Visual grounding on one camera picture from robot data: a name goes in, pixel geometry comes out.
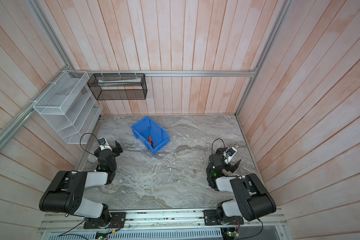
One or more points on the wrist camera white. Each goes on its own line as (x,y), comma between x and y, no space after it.
(229,154)
(103,144)

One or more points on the black mesh wall basket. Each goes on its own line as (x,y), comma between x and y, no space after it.
(118,86)

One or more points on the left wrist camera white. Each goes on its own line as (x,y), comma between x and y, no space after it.
(103,144)

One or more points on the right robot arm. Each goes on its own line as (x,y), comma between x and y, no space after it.
(251,199)

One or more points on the orange handled screwdriver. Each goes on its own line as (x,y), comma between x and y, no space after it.
(150,139)

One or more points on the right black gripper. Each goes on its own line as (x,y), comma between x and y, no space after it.
(234,168)

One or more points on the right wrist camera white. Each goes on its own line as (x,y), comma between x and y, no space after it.
(229,154)

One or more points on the horizontal aluminium wall rail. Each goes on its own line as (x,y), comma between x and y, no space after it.
(189,73)

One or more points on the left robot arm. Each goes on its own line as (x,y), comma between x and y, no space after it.
(65,194)

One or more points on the blue plastic bin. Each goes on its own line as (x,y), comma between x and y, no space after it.
(151,134)

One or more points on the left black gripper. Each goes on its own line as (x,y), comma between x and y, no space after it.
(116,150)

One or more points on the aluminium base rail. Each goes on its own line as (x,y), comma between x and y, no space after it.
(161,223)

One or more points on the white wire mesh shelf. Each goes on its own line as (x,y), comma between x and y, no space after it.
(69,109)

